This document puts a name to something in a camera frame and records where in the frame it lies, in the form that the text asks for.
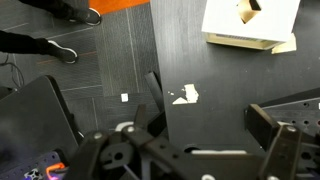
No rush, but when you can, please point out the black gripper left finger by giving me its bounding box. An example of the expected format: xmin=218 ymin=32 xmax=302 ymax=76
xmin=63 ymin=104 xmax=208 ymax=180

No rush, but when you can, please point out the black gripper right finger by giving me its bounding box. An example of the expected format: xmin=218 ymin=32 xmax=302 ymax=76
xmin=244 ymin=103 xmax=320 ymax=180

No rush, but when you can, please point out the black table leg bar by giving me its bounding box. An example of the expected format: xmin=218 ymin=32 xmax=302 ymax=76
xmin=144 ymin=71 xmax=165 ymax=113

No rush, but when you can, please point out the torn white sticker patch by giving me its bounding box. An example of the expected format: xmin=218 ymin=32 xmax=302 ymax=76
xmin=167 ymin=83 xmax=200 ymax=106

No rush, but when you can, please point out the black optical breadboard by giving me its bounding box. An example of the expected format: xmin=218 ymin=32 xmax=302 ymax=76
xmin=6 ymin=149 xmax=68 ymax=180

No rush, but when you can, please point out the dark plate rounded corner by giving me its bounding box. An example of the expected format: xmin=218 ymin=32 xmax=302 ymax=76
xmin=0 ymin=74 xmax=81 ymax=168

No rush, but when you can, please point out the black shoe white sole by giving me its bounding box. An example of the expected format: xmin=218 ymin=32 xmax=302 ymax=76
xmin=68 ymin=7 xmax=103 ymax=27
xmin=46 ymin=39 xmax=80 ymax=65

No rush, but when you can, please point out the wooden shape sorter box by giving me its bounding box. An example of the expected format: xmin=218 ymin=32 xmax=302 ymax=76
xmin=201 ymin=0 xmax=302 ymax=51

